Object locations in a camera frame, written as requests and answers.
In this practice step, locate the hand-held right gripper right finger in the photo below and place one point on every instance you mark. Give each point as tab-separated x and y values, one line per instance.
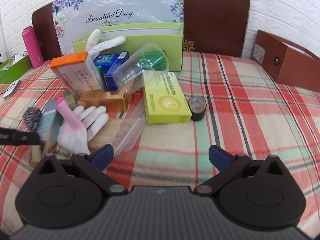
220	157

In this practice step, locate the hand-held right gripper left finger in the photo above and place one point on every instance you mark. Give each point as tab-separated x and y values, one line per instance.
102	155

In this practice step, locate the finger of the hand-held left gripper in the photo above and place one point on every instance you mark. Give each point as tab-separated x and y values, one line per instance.
22	138

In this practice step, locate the grey steel wool scrubber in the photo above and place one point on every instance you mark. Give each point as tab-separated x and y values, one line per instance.
32	117

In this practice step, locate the white glove with pink finger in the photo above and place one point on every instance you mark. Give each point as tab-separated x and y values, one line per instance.
75	135

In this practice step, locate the gold cardboard box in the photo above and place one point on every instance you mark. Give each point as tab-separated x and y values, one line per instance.
100	100

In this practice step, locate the orange and white medicine box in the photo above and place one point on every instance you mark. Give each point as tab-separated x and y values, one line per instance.
75	72

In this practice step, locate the clear plastic cup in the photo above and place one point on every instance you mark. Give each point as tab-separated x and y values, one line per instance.
130	72

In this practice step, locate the plain white glove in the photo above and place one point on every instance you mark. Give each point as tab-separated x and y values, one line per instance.
105	45

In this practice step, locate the light green cardboard box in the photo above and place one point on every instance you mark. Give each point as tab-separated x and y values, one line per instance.
172	47

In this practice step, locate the plaid blanket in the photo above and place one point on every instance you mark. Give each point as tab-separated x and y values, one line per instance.
225	130

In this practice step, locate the teal striped box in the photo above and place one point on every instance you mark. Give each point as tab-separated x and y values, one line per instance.
50	122

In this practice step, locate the clear plastic container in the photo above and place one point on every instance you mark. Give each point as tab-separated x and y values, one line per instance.
125	130

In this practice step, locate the black tape roll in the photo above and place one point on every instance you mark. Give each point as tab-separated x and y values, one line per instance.
197	113

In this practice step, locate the white electronic device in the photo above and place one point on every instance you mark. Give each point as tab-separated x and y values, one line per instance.
11	88

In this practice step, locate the green tissue box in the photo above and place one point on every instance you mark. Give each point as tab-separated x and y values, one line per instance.
12	72

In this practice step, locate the dark blue box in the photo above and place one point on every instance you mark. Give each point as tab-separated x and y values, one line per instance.
112	78

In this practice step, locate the yellow-green medicine box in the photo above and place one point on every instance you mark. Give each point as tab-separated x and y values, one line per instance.
165	100

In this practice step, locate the pink thermos bottle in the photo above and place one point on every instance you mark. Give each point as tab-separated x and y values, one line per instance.
32	47

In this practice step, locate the blue and teal box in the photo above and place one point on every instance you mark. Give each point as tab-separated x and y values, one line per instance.
105	58

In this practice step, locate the brown file box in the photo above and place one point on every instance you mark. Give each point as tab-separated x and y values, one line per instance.
275	62

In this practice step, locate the brown wooden headboard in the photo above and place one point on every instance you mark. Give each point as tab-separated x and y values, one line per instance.
215	17

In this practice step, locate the floral plastic bag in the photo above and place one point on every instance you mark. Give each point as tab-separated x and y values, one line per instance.
125	0

